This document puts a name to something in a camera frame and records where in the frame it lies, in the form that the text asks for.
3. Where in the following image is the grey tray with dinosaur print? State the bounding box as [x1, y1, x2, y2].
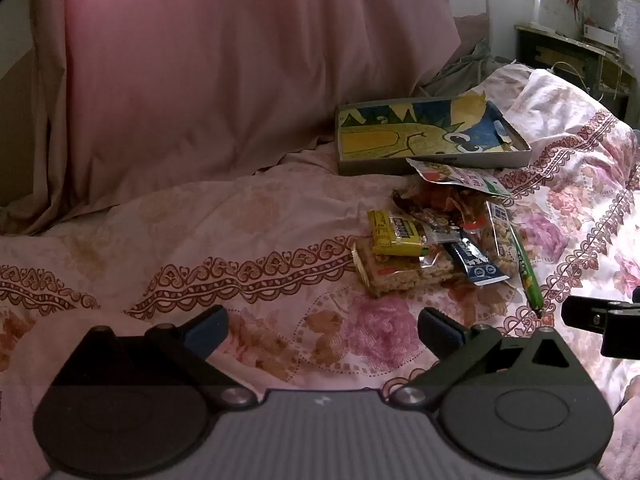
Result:
[334, 91, 532, 177]

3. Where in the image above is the orange snack bag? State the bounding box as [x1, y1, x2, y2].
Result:
[391, 182, 490, 233]

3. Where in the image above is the grey cloth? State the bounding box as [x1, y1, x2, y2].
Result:
[422, 40, 516, 98]

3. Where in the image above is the white box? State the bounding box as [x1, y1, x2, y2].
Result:
[582, 24, 618, 46]

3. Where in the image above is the dark blue snack packet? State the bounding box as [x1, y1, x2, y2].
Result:
[444, 239, 507, 287]

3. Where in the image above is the thin wire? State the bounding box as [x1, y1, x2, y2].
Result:
[547, 61, 603, 98]

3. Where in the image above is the clear rice cracker packet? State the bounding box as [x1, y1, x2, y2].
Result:
[351, 239, 470, 299]

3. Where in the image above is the white and green snack pouch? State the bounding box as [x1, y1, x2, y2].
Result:
[406, 157, 513, 199]

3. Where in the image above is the dark wooden desk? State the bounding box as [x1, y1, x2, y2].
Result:
[515, 22, 640, 121]

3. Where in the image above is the pink sheet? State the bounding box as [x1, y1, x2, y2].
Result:
[0, 0, 463, 236]

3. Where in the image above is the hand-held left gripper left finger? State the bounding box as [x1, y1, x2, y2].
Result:
[50, 305, 258, 408]

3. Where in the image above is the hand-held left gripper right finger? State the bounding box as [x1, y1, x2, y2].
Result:
[389, 306, 583, 408]

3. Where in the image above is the yellow snack packet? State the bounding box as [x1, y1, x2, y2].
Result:
[368, 209, 431, 257]

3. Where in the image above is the floral blanket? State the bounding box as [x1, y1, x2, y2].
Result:
[0, 62, 640, 480]

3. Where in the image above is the green snack stick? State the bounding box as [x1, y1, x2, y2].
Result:
[514, 230, 546, 315]

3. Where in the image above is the clear peanut packet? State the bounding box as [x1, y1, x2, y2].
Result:
[486, 200, 519, 277]

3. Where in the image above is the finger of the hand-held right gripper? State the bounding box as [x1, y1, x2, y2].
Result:
[560, 295, 609, 332]

